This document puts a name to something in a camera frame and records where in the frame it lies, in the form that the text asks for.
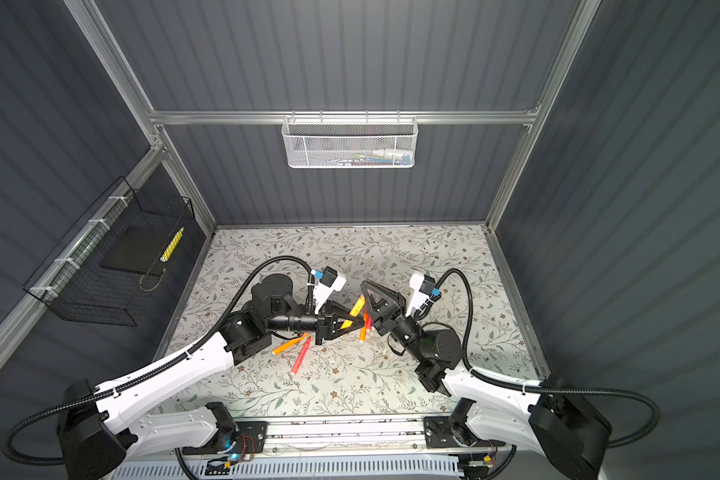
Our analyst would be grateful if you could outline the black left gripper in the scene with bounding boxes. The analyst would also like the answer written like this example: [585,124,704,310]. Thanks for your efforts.
[264,295,363,342]

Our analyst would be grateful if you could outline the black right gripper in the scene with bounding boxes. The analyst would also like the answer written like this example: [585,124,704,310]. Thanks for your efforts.
[363,286,426,368]

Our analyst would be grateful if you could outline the bright orange marker pen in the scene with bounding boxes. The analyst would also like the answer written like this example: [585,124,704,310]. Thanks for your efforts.
[359,311,369,342]

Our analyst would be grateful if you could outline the yellow orange marker pen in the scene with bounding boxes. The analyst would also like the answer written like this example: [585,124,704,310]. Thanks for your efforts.
[341,296,366,330]

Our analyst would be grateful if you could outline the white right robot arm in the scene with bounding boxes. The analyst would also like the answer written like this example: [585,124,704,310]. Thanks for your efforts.
[361,280,612,479]

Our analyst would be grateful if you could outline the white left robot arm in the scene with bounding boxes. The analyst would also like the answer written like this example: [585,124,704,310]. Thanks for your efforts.
[56,267,361,479]

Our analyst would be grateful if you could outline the pens in white basket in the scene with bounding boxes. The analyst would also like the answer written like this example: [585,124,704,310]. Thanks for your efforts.
[315,149,415,167]

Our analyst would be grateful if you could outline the yellow marker in basket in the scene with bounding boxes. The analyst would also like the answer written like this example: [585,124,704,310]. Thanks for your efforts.
[159,227,184,263]

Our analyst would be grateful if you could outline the black foam block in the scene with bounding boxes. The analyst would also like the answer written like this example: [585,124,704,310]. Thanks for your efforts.
[99,226,173,276]

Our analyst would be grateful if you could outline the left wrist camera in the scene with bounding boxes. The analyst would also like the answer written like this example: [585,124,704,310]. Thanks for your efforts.
[311,266,346,314]

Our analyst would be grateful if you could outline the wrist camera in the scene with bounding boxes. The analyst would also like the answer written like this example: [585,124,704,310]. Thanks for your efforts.
[311,266,346,314]
[405,271,441,317]

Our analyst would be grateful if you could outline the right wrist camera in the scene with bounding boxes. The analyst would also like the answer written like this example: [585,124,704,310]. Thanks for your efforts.
[405,271,441,317]

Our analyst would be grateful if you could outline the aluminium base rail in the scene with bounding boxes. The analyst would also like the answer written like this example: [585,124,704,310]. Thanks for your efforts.
[236,413,505,457]

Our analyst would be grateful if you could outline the white vented cable duct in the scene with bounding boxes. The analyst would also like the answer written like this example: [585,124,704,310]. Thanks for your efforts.
[110,455,463,480]

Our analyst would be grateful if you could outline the white wire mesh basket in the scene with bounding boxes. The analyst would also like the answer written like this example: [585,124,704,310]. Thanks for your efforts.
[281,119,419,169]

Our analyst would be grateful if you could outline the black wire basket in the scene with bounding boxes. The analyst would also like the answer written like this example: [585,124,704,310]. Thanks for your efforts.
[24,181,195,327]

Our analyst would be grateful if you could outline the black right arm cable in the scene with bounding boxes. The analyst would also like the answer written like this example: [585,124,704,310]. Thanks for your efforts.
[434,268,661,450]

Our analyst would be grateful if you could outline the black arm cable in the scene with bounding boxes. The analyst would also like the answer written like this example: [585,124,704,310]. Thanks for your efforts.
[1,256,316,466]
[434,268,661,450]

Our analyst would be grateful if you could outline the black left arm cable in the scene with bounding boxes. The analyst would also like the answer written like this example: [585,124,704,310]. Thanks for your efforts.
[1,256,316,466]

